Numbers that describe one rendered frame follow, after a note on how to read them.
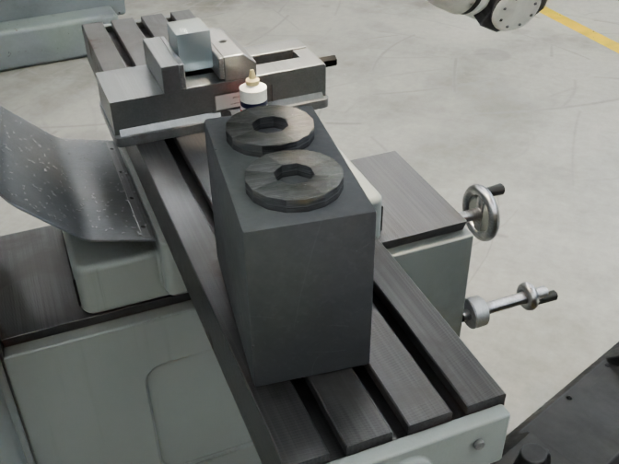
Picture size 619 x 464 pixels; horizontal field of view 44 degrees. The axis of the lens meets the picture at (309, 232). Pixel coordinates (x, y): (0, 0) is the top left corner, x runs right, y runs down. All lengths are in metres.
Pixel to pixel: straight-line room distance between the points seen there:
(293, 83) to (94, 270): 0.42
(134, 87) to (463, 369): 0.68
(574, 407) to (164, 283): 0.66
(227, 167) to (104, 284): 0.46
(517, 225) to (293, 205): 2.12
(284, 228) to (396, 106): 2.85
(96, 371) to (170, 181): 0.34
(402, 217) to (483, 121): 2.08
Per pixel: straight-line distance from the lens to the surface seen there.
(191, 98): 1.20
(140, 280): 1.17
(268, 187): 0.68
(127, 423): 1.34
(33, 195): 1.11
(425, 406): 0.76
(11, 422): 1.26
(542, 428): 1.26
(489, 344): 2.25
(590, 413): 1.31
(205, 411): 1.38
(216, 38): 1.26
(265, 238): 0.65
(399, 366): 0.79
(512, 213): 2.81
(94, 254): 1.16
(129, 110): 1.19
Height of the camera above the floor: 1.52
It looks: 35 degrees down
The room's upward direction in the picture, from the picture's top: 1 degrees counter-clockwise
